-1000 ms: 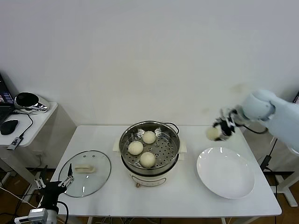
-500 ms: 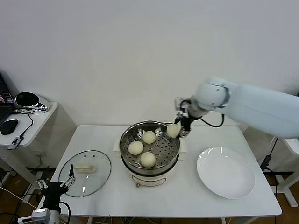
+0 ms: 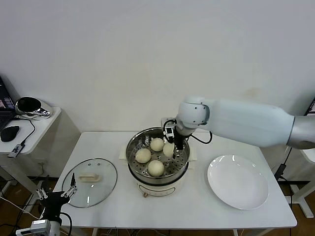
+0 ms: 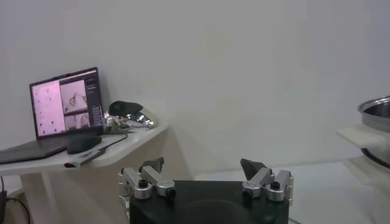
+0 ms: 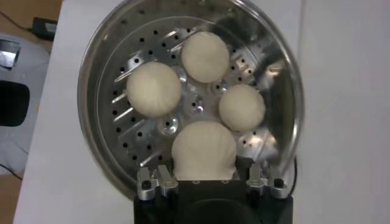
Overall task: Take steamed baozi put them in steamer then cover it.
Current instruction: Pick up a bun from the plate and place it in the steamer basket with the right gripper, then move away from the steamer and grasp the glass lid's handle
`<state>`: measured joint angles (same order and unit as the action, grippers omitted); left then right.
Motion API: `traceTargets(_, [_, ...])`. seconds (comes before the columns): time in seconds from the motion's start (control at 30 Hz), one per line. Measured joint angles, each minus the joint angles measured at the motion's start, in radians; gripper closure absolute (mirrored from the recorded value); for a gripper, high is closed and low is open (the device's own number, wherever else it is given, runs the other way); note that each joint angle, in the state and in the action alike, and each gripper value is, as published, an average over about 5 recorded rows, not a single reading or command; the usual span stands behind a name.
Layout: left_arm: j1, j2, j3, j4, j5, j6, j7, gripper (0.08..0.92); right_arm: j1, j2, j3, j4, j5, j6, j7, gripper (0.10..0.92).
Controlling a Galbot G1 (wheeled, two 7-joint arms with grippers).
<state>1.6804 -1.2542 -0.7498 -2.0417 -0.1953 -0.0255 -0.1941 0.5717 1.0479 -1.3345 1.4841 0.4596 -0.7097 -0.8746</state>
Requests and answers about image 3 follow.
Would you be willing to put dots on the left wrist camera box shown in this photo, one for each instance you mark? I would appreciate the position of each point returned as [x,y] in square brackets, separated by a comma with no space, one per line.
[33,228]

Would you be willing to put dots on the white steamed baozi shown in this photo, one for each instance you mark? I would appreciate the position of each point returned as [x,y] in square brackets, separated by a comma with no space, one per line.
[157,144]
[168,150]
[155,168]
[143,156]

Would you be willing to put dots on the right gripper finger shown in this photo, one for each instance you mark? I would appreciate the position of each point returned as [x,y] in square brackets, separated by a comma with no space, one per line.
[175,153]
[171,139]

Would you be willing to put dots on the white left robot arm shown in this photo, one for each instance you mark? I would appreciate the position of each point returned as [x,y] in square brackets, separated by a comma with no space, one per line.
[55,228]

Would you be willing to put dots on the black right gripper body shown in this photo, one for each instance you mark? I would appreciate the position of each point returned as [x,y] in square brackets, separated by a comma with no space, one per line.
[180,141]

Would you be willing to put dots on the cream electric cooker base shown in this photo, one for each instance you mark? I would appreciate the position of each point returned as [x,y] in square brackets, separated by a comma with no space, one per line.
[157,190]

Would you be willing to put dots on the white side table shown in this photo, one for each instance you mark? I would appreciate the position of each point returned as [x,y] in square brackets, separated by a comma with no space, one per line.
[46,125]
[310,155]

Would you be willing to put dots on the round white plate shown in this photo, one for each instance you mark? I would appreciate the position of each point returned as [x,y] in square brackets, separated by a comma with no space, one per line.
[236,182]

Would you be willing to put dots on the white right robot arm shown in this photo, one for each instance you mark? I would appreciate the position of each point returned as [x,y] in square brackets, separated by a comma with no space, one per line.
[246,123]

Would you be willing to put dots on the grey usb hub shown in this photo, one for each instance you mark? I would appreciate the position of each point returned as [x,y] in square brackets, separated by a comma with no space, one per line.
[16,150]

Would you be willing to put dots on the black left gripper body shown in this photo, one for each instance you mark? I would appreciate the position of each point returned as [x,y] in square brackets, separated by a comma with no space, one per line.
[54,204]

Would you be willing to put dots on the black computer mouse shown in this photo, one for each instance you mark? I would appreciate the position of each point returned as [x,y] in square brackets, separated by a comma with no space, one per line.
[9,133]

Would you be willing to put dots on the white power strip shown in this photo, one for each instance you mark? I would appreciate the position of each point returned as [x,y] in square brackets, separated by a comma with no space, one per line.
[40,186]

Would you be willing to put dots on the perforated steel steamer basket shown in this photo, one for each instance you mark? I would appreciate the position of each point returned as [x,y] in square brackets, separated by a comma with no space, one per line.
[157,180]

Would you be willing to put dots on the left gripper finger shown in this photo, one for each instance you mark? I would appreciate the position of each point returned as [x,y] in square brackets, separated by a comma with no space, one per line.
[72,189]
[41,194]

